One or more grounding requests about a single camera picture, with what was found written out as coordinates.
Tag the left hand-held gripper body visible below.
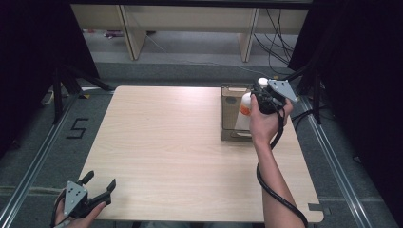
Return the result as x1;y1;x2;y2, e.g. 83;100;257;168
63;180;112;220

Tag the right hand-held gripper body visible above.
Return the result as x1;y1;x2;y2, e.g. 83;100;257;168
253;79;299;116

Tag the white plastic bottle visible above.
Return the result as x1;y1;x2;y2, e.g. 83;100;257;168
234;77;270;131

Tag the olive-brown box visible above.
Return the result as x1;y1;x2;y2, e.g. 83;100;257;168
220;83;255;143

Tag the person's left hand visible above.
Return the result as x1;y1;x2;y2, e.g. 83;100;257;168
54;189;107;228

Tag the person's right hand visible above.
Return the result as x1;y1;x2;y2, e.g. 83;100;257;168
248;94;295;147

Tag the black metal stand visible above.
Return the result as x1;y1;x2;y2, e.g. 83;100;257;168
51;62;116;125
280;61;323;125

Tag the black curtain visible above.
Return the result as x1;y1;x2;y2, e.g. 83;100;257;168
0;0;100;160
287;0;403;219

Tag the light wooden desk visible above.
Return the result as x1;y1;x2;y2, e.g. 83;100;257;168
69;3;310;63

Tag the grey tape piece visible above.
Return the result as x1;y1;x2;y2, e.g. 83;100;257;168
308;202;331;217

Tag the small red and purple clutter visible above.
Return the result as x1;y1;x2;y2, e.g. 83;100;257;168
83;28;125;40

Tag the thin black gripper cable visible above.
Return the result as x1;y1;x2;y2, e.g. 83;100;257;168
49;189;67;228

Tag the aluminium floor rail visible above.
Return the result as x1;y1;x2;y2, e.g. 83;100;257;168
299;94;373;228
0;93;81;228

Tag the bundle of black floor cables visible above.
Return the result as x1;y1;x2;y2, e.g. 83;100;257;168
252;8;299;76

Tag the thick black gripper cable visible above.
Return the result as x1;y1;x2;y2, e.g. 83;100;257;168
256;100;309;228

